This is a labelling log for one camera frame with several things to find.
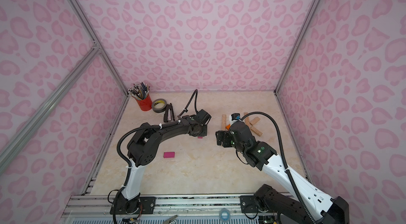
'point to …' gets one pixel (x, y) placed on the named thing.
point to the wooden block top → (223, 122)
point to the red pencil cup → (145, 104)
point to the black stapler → (169, 106)
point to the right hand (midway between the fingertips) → (222, 133)
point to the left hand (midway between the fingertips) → (207, 133)
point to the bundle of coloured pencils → (140, 90)
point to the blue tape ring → (224, 215)
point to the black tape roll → (159, 105)
